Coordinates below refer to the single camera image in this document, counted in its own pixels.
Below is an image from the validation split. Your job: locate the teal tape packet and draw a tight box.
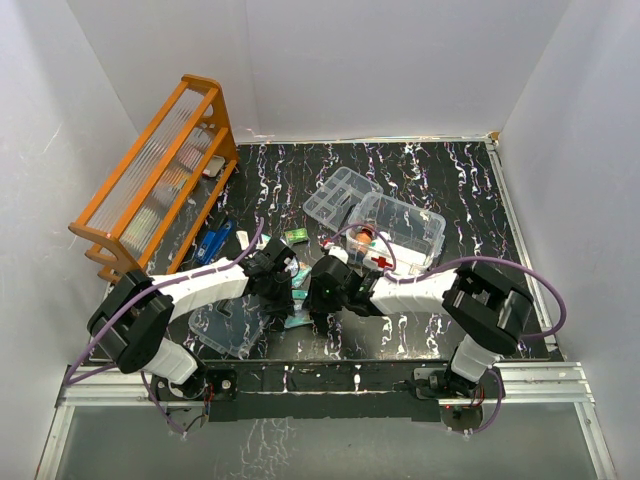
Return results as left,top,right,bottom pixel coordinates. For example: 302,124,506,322
284,290,313,329
290,262,312,289

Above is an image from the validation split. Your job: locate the brown bottle orange cap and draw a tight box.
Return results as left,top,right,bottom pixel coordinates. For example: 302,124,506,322
354,227,374,253

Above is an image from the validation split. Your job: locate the clear medicine kit box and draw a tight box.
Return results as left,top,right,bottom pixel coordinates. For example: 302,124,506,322
346,192,446,276

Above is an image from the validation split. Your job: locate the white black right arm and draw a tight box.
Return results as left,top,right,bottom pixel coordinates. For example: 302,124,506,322
303,255,533,398

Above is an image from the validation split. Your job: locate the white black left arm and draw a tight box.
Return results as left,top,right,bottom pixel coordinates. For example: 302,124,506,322
87,239,296,399

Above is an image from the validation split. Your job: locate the green medicine carton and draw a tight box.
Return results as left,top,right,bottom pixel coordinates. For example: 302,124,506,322
284,228,309,245

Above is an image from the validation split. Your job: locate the white wrapped bandage left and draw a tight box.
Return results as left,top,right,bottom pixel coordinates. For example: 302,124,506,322
235,230,250,251

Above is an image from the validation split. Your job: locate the blue stapler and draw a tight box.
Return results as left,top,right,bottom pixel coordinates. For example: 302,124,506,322
195,217,234,265

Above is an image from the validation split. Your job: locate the clear compartment organizer tray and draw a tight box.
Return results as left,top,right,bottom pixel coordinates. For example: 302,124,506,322
303,167,383,232

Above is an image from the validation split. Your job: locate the orange wooden rack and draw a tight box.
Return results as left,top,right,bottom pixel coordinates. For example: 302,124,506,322
68,74,239,284

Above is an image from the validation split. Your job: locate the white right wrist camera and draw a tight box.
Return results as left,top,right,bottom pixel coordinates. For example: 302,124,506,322
322,239,349,264

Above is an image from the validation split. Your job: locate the clear kit lid black handle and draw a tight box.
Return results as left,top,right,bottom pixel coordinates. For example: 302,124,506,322
188,296,269,359

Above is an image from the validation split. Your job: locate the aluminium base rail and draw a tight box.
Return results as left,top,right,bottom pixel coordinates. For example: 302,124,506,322
55,360,595,407

